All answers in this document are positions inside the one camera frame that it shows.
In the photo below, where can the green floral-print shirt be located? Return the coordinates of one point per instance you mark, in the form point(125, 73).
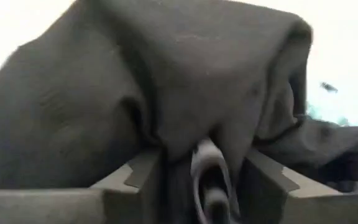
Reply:
point(314, 112)

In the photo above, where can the plain black garment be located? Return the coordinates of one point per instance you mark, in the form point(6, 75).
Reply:
point(166, 87)

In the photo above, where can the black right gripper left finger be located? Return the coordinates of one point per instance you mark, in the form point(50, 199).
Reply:
point(135, 193)

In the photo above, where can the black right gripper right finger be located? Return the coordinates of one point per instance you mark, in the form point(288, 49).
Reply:
point(275, 196)

